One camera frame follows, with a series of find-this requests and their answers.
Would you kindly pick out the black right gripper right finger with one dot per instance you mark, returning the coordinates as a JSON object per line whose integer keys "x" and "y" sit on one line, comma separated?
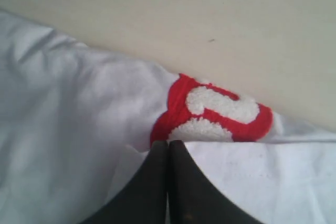
{"x": 193, "y": 198}

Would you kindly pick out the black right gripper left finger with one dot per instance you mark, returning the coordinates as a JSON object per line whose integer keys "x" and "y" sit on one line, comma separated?
{"x": 144, "y": 198}

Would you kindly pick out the white t-shirt red lettering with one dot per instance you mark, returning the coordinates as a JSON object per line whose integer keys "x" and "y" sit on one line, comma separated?
{"x": 77, "y": 124}

